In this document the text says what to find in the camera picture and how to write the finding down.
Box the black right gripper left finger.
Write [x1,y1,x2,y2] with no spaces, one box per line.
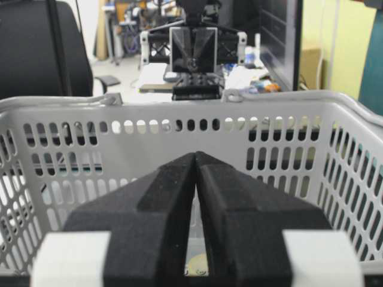
[31,153,196,286]

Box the cardboard box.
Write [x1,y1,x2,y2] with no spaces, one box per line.
[299,46,323,90]

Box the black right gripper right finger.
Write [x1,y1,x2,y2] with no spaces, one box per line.
[194,151,366,287]

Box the black office chair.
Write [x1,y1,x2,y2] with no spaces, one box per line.
[1,1,120,99]

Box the grey plastic shopping basket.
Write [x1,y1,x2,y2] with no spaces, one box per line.
[1,91,382,275]

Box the black computer monitor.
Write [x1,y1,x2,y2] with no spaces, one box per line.
[260,0,303,91]

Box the white book on desk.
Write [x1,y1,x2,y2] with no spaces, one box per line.
[136,63,174,93]

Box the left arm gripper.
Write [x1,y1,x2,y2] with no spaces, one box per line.
[140,26,247,100]

